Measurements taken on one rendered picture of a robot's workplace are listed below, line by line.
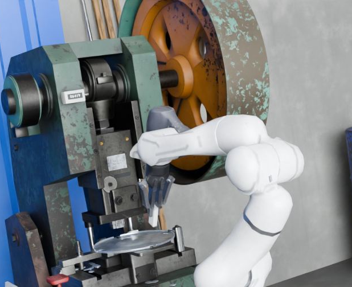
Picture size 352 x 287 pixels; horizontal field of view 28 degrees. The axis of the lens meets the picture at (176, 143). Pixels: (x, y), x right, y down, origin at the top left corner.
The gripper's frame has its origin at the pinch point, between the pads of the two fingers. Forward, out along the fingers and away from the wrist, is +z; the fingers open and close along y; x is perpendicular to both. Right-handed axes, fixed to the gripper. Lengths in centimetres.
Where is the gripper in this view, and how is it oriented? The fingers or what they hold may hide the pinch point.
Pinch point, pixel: (153, 215)
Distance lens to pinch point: 233.2
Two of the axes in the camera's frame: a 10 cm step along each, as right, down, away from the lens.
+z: -0.9, 9.0, 4.4
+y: 8.5, -1.6, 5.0
